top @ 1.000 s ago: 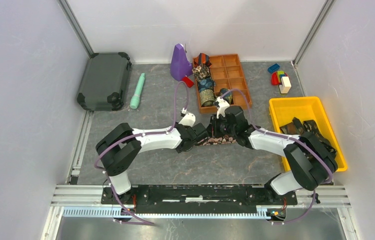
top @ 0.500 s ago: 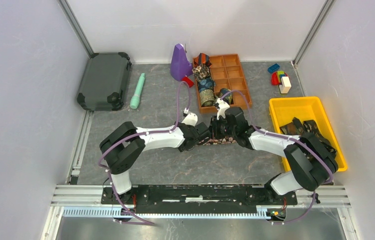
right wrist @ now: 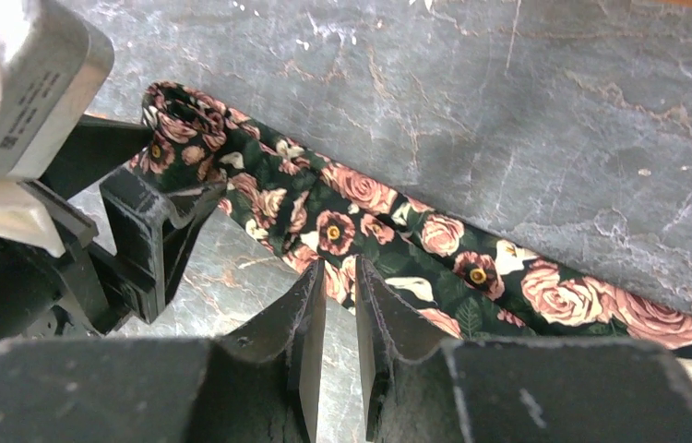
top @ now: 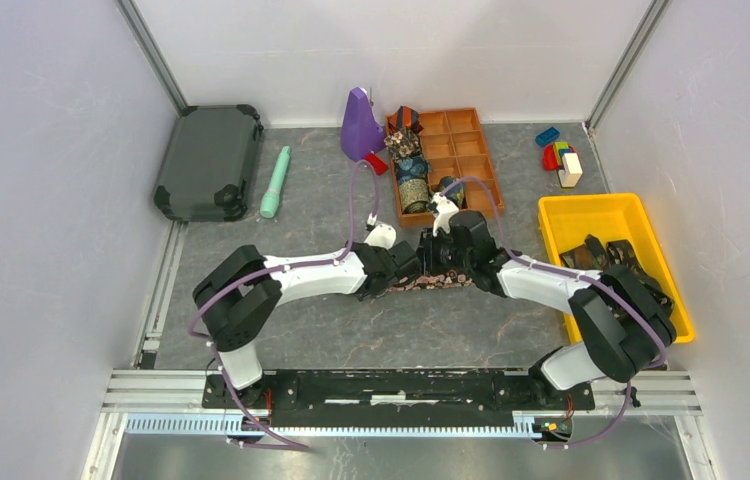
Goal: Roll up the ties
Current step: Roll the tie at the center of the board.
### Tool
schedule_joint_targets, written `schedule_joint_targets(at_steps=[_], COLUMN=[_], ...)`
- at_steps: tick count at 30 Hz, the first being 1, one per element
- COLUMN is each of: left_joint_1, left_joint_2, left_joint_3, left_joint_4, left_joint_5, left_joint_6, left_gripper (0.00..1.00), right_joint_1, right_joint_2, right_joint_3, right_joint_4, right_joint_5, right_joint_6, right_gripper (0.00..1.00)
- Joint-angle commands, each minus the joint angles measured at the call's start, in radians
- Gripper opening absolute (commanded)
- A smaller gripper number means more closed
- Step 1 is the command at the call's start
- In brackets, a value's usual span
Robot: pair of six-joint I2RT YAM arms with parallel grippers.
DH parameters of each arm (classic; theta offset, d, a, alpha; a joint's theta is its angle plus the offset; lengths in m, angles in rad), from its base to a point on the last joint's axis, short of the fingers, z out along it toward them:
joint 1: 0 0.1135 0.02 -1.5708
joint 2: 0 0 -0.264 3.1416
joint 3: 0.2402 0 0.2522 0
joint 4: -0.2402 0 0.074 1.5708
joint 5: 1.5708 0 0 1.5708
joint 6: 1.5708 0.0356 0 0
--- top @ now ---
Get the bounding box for black pink rose tie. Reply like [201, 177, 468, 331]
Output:
[388, 269, 474, 293]

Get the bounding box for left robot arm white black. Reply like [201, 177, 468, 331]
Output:
[192, 241, 422, 408]

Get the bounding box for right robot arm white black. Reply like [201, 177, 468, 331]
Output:
[420, 211, 677, 408]

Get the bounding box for dark paisley ties in bin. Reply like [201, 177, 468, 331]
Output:
[558, 235, 674, 315]

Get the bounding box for rolled navy gold tie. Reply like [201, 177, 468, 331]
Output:
[436, 176, 466, 209]

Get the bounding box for rolled olive patterned tie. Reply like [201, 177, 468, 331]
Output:
[398, 178, 431, 215]

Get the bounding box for rolled blue patterned tie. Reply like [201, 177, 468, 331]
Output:
[393, 155, 430, 186]

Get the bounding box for small red block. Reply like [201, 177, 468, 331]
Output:
[363, 152, 389, 176]

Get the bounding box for yellow plastic bin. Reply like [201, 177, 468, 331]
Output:
[538, 193, 696, 344]

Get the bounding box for orange compartment tray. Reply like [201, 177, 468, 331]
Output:
[385, 108, 505, 228]

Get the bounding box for rolled brown floral tie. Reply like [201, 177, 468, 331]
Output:
[384, 128, 422, 161]

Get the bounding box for mint green flashlight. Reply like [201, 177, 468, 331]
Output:
[259, 146, 291, 219]

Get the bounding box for colourful toy block stack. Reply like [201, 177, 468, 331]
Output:
[541, 141, 583, 188]

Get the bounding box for purple metronome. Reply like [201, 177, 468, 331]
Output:
[340, 87, 385, 162]

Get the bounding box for blue toy brick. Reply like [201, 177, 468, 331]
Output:
[535, 127, 560, 148]

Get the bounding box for rolled orange black tie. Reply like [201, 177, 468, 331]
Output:
[388, 105, 424, 133]

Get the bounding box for dark green suitcase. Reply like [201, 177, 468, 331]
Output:
[152, 104, 264, 222]

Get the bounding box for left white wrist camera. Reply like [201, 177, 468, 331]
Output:
[364, 222, 397, 250]

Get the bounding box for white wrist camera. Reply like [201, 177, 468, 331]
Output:
[364, 222, 397, 250]
[429, 192, 459, 237]

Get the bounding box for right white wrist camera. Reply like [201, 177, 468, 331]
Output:
[429, 192, 459, 237]

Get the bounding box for aluminium rail frame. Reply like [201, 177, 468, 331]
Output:
[101, 370, 702, 440]

